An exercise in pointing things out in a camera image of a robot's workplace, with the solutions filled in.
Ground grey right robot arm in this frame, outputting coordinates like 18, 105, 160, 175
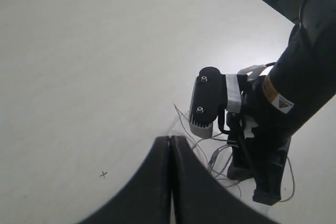
227, 0, 335, 206

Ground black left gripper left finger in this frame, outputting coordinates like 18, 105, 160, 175
82, 136, 171, 224

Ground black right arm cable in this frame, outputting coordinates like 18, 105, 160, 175
265, 0, 313, 70

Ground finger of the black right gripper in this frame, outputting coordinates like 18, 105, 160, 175
253, 140, 291, 205
227, 144, 254, 181

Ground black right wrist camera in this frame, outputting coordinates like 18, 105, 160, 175
188, 67, 228, 138

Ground white wired earphones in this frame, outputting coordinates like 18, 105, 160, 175
173, 102, 296, 203

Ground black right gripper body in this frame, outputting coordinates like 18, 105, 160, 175
225, 73, 294, 178

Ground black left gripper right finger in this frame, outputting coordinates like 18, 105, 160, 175
171, 136, 273, 224

